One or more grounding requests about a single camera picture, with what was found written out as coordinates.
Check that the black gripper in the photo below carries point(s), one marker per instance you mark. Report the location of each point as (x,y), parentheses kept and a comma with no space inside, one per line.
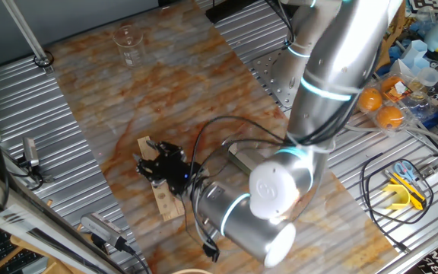
(175,171)

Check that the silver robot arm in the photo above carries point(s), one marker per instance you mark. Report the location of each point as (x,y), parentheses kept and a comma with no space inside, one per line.
(337,68)

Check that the wooden test tube rack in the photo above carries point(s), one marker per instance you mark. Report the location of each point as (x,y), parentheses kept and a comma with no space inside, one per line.
(169,207)

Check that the orange marble pattern mat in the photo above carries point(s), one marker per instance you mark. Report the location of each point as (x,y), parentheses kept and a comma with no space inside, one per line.
(165,95)

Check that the clear plastic tray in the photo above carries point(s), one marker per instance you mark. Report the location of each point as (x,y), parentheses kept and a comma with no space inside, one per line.
(242,139)

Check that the clear glass beaker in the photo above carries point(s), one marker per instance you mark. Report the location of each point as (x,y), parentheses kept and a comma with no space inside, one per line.
(129,49)

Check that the beige round rim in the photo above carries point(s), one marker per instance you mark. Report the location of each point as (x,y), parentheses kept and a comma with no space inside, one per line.
(192,271)

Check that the metal pole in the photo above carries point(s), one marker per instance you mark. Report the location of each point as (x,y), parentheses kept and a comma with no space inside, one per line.
(27,32)

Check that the orange fruit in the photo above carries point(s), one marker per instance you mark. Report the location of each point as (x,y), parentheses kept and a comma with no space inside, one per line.
(371,99)
(390,117)
(388,84)

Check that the yellow curved plastic piece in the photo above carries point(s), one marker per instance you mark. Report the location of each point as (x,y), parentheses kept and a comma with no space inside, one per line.
(390,187)

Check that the yellow utility knife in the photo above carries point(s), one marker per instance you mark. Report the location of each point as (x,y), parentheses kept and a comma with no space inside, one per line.
(409,192)

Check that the wooden plate stand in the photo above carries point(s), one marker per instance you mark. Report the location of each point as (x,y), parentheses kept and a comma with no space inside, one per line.
(395,34)

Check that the light blue hexagonal cup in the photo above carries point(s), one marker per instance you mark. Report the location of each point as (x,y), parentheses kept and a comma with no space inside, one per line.
(416,51)

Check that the clear measuring cup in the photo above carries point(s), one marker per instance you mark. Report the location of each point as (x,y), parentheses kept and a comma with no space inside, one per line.
(428,78)

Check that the black white marker board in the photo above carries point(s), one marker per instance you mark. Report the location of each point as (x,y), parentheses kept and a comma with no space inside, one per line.
(432,4)

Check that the grey depth camera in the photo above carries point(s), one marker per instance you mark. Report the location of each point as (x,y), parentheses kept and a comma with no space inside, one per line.
(101,228)
(30,152)

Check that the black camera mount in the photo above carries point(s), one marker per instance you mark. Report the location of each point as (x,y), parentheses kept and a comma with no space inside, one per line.
(32,173)

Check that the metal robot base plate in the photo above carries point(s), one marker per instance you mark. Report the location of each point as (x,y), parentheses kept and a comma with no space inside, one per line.
(268,72)

